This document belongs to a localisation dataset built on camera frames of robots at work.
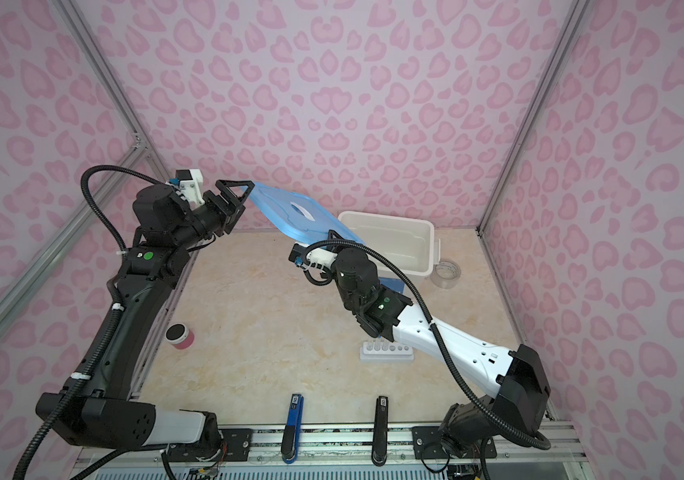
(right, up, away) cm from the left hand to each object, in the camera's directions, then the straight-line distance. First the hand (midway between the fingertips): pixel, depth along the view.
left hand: (249, 188), depth 65 cm
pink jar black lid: (-27, -38, +21) cm, 51 cm away
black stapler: (+29, -57, +7) cm, 65 cm away
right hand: (+19, -8, +3) cm, 21 cm away
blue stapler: (+7, -58, +8) cm, 59 cm away
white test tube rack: (+30, -41, +19) cm, 55 cm away
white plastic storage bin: (+42, -10, +39) cm, 58 cm away
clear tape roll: (+56, -21, +41) cm, 73 cm away
